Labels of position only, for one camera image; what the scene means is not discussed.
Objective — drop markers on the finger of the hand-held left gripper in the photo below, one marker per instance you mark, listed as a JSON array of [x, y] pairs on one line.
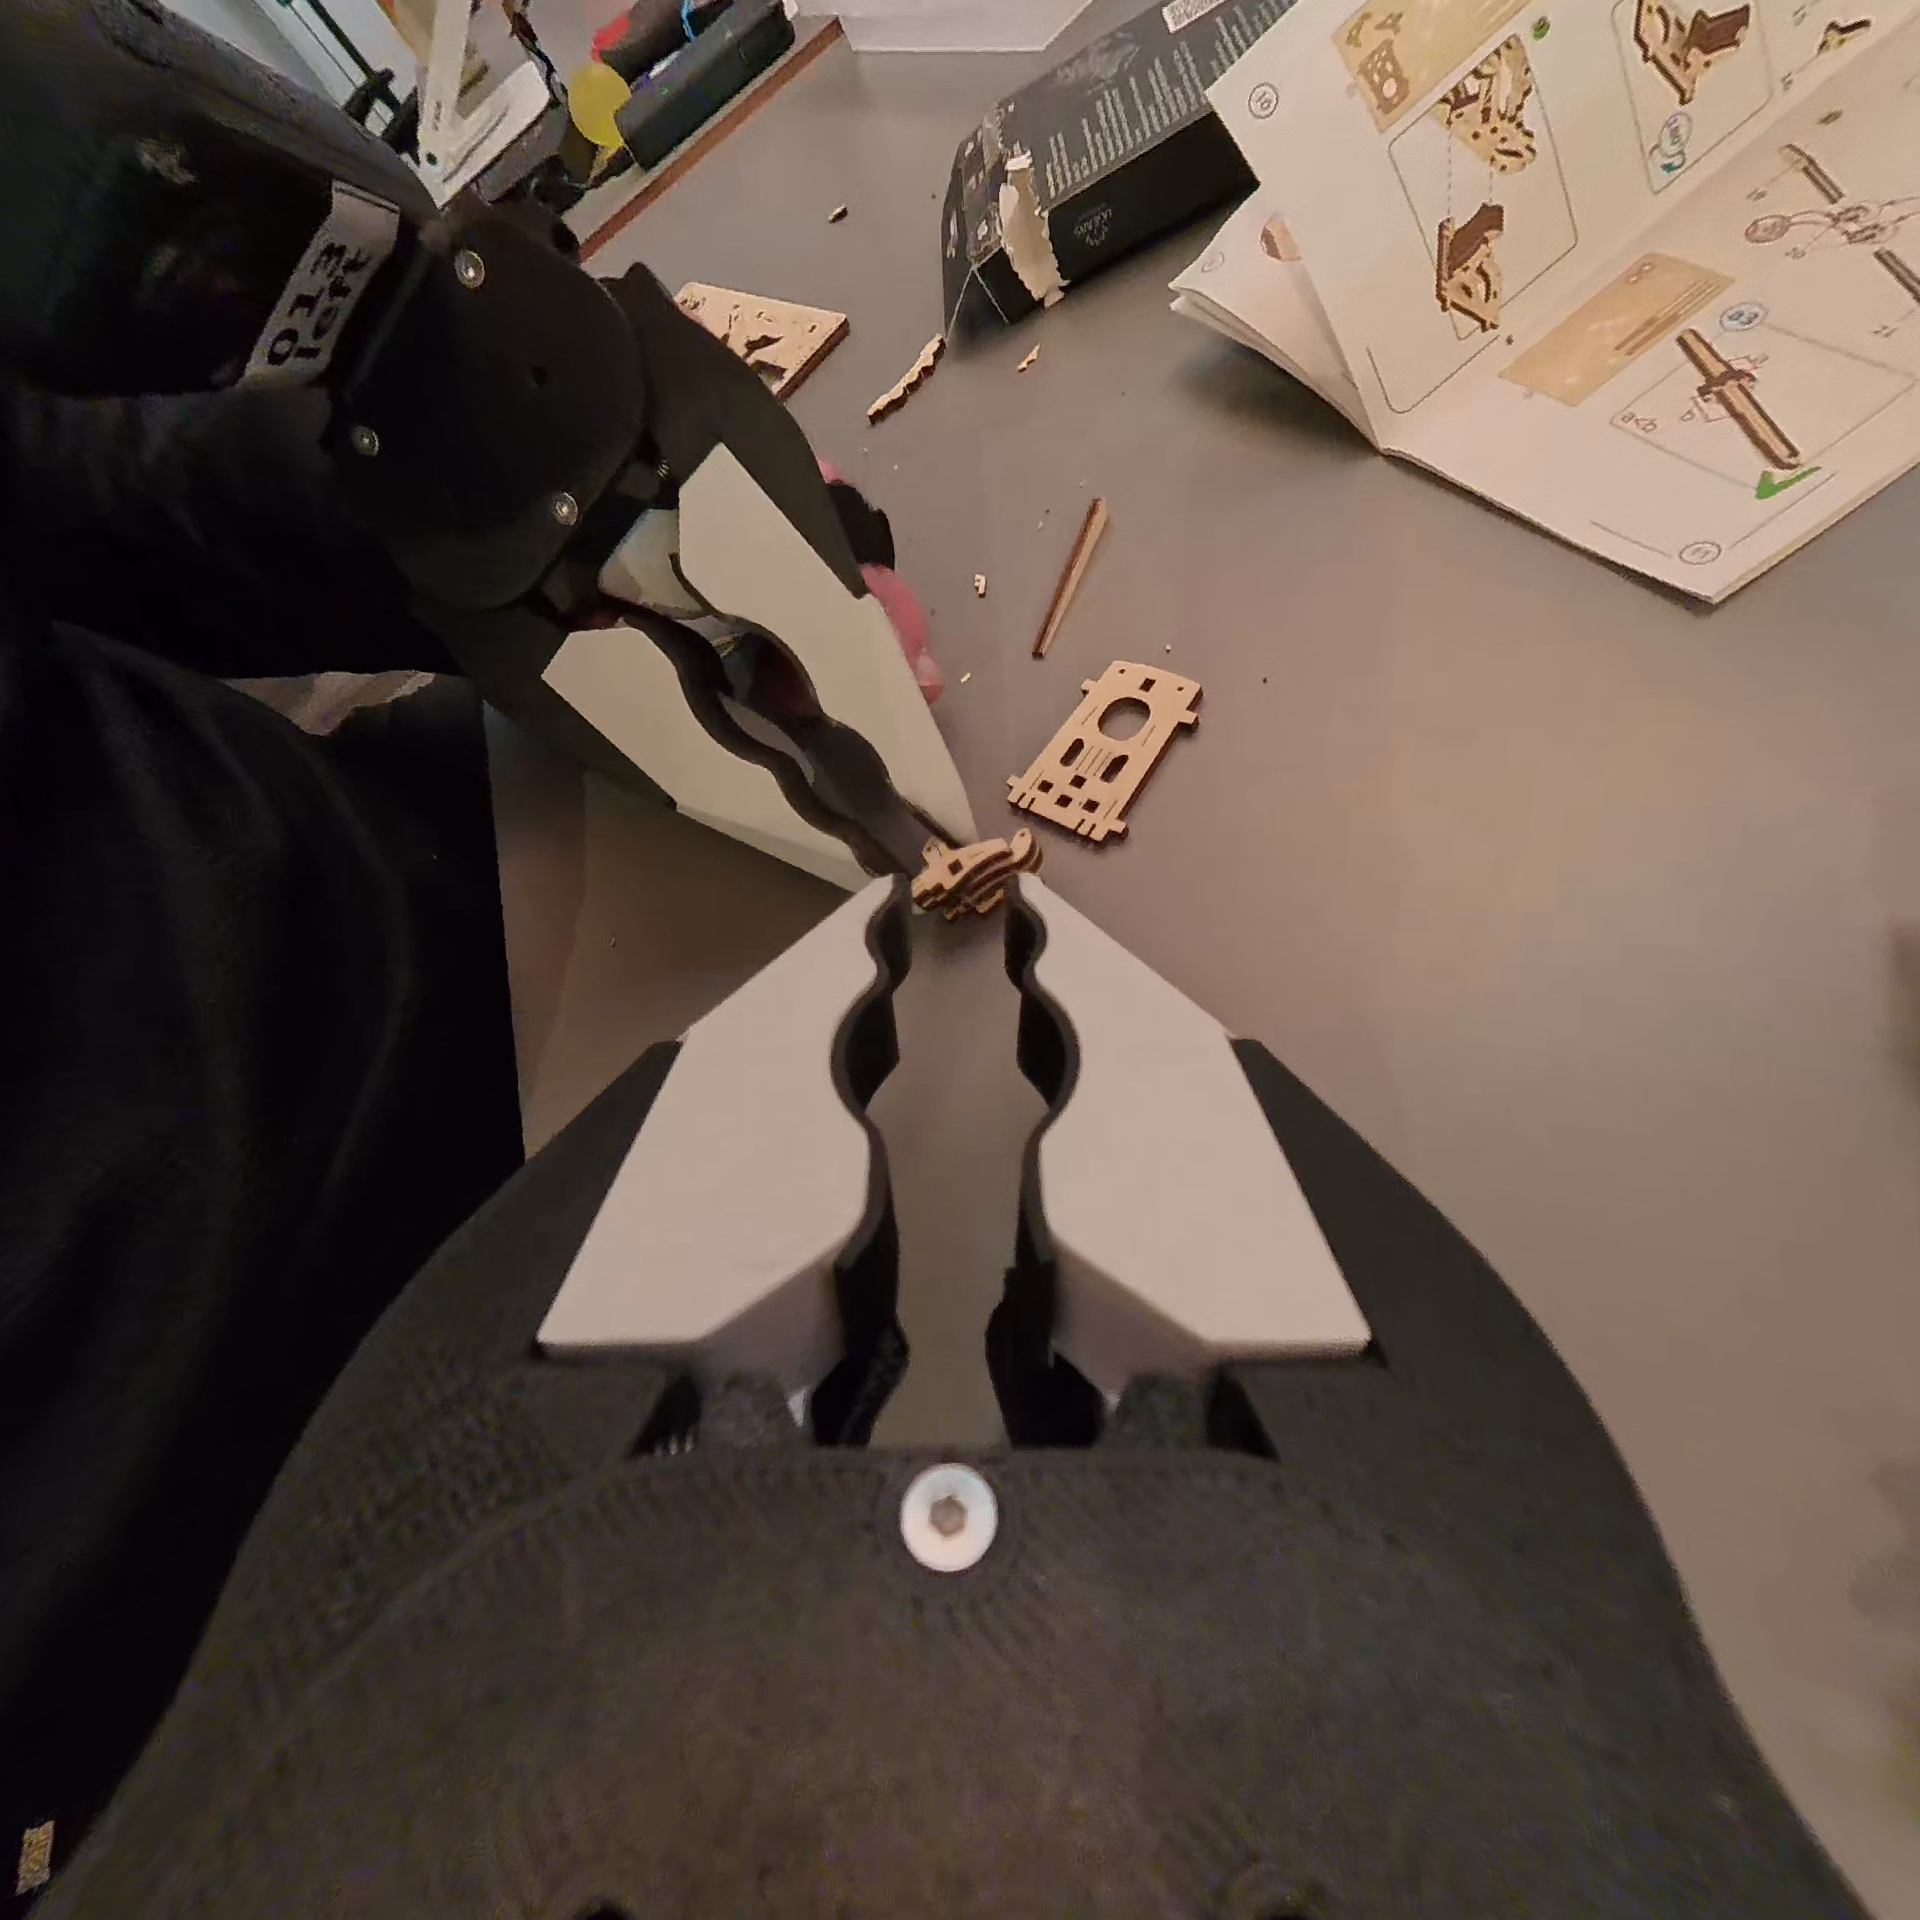
[[675, 734], [839, 661]]

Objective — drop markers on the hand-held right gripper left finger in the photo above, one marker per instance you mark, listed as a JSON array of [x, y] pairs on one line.
[[720, 1201]]

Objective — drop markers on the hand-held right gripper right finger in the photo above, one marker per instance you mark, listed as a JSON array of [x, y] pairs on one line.
[[1184, 1201]]

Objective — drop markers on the small wooden model part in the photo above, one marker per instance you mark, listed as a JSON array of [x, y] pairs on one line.
[[968, 878]]

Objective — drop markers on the person's left hand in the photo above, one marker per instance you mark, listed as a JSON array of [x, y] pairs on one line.
[[912, 622]]

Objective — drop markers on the thin wooden stick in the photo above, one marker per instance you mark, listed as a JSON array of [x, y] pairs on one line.
[[1070, 579]]

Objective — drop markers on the flat wooden plate with holes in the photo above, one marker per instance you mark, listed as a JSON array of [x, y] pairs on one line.
[[1089, 773]]

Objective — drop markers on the jagged wooden strip piece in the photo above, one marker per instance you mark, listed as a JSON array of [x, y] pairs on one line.
[[907, 380]]

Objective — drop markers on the wooden laser-cut sheet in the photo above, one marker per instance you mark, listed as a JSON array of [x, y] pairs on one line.
[[781, 329]]

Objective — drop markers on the yellow balloon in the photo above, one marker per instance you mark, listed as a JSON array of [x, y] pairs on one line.
[[599, 100]]

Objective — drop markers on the long black case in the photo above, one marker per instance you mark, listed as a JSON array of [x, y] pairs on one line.
[[705, 83]]

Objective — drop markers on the black cardboard box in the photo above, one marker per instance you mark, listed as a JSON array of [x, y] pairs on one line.
[[1125, 136]]

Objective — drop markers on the white instruction booklet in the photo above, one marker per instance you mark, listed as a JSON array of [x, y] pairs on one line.
[[1575, 224]]

